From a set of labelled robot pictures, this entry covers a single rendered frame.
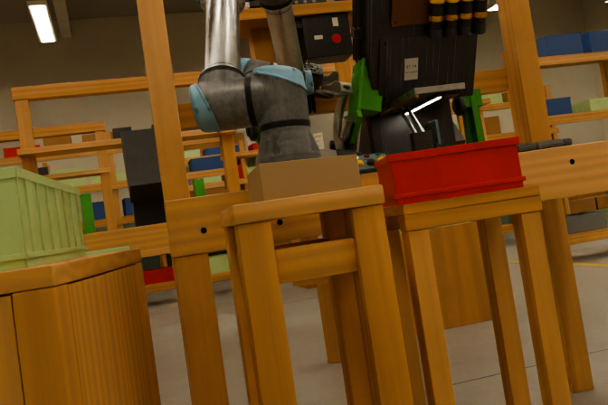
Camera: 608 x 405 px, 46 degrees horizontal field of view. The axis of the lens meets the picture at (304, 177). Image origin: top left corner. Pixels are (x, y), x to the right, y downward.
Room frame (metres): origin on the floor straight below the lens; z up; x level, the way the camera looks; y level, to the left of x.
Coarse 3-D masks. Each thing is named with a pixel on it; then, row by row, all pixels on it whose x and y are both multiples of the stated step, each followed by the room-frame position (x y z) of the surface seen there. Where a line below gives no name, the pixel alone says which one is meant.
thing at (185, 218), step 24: (600, 144) 2.10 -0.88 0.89; (528, 168) 2.06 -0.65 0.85; (552, 168) 2.07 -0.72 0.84; (576, 168) 2.09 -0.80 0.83; (600, 168) 2.10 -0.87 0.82; (240, 192) 1.88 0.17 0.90; (552, 192) 2.07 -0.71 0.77; (576, 192) 2.08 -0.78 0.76; (600, 192) 2.10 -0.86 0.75; (168, 216) 1.84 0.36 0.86; (192, 216) 1.86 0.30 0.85; (216, 216) 1.87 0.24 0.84; (312, 216) 1.92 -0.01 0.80; (192, 240) 1.86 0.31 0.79; (216, 240) 1.87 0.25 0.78
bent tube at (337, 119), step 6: (342, 84) 2.29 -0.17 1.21; (348, 84) 2.30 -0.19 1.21; (342, 90) 2.26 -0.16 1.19; (348, 90) 2.27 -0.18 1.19; (342, 102) 2.31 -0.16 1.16; (336, 108) 2.33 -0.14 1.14; (342, 108) 2.33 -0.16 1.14; (336, 114) 2.34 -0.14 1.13; (342, 114) 2.34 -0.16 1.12; (336, 120) 2.34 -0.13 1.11; (336, 126) 2.33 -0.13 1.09; (336, 132) 2.32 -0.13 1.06; (336, 138) 2.29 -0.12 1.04; (336, 144) 2.27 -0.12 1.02; (342, 144) 2.26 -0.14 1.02; (336, 150) 2.26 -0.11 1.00
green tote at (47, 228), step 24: (0, 192) 1.18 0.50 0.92; (24, 192) 1.23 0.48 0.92; (48, 192) 1.43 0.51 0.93; (72, 192) 1.69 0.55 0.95; (0, 216) 1.18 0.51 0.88; (24, 216) 1.21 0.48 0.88; (48, 216) 1.40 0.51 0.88; (72, 216) 1.65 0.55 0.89; (0, 240) 1.18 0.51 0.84; (24, 240) 1.19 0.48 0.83; (48, 240) 1.37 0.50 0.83; (72, 240) 1.63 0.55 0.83; (0, 264) 1.18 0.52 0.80; (24, 264) 1.19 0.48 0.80
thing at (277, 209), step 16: (336, 192) 1.47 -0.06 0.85; (352, 192) 1.47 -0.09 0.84; (368, 192) 1.48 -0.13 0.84; (240, 208) 1.42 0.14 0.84; (256, 208) 1.43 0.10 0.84; (272, 208) 1.44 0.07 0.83; (288, 208) 1.44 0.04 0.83; (304, 208) 1.45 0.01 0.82; (320, 208) 1.46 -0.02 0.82; (336, 208) 1.47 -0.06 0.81; (224, 224) 1.63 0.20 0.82
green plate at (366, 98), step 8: (360, 64) 2.21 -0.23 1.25; (352, 72) 2.31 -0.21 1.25; (360, 72) 2.21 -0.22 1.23; (352, 80) 2.30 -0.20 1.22; (360, 80) 2.20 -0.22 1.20; (368, 80) 2.22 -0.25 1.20; (352, 88) 2.29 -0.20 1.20; (360, 88) 2.20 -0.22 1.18; (368, 88) 2.22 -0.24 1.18; (352, 96) 2.27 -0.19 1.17; (360, 96) 2.20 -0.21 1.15; (368, 96) 2.22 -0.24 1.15; (376, 96) 2.22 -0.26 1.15; (352, 104) 2.26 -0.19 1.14; (360, 104) 2.20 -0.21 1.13; (368, 104) 2.22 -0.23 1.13; (376, 104) 2.22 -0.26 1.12; (352, 112) 2.25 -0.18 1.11; (368, 112) 2.25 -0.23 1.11; (376, 112) 2.24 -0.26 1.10
